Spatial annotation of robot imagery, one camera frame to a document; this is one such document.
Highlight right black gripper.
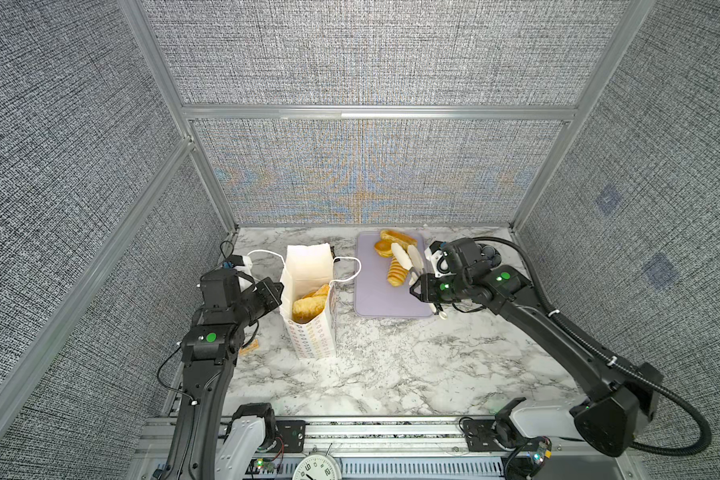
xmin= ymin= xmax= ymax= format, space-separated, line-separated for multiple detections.
xmin=408 ymin=272 xmax=472 ymax=301

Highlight striped twisted bread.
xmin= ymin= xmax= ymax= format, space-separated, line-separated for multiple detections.
xmin=387 ymin=257 xmax=408 ymax=287

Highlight pale braided bread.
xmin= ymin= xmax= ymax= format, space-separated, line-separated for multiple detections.
xmin=291 ymin=297 xmax=327 ymax=324

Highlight white patterned paper bag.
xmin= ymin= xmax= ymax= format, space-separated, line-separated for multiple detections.
xmin=279 ymin=243 xmax=362 ymax=359

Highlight yellow lemon shaped bread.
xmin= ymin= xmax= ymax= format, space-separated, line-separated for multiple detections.
xmin=309 ymin=284 xmax=331 ymax=298

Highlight small round bun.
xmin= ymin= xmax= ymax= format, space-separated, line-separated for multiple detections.
xmin=374 ymin=239 xmax=394 ymax=258

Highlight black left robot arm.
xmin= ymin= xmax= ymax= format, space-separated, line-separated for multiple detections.
xmin=160 ymin=269 xmax=283 ymax=479

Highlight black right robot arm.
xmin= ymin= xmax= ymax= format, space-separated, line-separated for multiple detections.
xmin=390 ymin=236 xmax=712 ymax=457

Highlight long glazed bread stick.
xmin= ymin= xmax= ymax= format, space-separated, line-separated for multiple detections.
xmin=380 ymin=229 xmax=418 ymax=249

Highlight lilac plastic tray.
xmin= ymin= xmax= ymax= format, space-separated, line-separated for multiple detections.
xmin=353 ymin=230 xmax=437 ymax=319

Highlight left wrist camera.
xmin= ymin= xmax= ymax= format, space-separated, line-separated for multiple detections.
xmin=198 ymin=254 xmax=255 ymax=310

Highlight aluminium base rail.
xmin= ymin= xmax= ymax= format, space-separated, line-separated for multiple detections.
xmin=125 ymin=416 xmax=650 ymax=479

